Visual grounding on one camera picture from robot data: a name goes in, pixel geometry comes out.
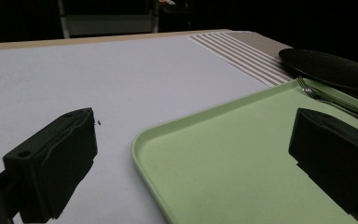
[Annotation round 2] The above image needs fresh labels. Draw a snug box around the light green plastic tray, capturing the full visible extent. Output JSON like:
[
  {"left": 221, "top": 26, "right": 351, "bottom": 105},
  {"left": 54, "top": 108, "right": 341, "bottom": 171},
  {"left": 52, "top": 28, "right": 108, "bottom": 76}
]
[{"left": 131, "top": 77, "right": 358, "bottom": 224}]

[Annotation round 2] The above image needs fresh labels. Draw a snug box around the silver fork with brown handle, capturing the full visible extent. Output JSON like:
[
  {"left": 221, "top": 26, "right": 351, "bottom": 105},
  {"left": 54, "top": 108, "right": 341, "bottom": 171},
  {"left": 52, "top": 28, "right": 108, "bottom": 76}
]
[{"left": 296, "top": 75, "right": 358, "bottom": 126}]

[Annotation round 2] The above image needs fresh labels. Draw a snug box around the white placemat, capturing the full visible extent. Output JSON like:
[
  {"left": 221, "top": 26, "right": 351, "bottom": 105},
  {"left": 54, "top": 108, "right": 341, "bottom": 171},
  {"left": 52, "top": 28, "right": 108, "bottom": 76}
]
[{"left": 0, "top": 34, "right": 269, "bottom": 224}]

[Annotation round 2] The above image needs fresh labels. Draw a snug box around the grey striped placemat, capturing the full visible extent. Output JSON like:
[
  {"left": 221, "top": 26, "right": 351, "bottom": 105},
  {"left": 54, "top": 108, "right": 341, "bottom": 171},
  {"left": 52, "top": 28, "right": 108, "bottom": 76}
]
[{"left": 186, "top": 30, "right": 296, "bottom": 88}]

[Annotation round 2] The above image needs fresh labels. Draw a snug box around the light wooden table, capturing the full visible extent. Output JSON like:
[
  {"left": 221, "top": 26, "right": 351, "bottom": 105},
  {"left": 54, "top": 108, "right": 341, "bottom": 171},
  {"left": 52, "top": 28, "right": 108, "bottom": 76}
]
[{"left": 0, "top": 28, "right": 231, "bottom": 51}]

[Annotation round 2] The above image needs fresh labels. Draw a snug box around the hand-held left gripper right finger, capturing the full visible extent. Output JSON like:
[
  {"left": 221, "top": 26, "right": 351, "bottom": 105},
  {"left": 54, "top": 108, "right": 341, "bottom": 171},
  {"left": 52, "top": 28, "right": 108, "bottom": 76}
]
[{"left": 288, "top": 107, "right": 358, "bottom": 223}]

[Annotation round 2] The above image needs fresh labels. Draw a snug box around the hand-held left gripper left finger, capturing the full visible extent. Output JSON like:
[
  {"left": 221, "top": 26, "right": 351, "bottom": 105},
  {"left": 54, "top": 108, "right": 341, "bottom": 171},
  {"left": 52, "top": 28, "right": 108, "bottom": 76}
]
[{"left": 2, "top": 106, "right": 99, "bottom": 224}]

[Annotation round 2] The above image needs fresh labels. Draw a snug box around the black round plate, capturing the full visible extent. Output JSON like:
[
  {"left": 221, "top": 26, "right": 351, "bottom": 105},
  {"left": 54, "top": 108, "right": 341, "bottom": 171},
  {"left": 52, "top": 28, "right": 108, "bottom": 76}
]
[{"left": 278, "top": 47, "right": 358, "bottom": 96}]

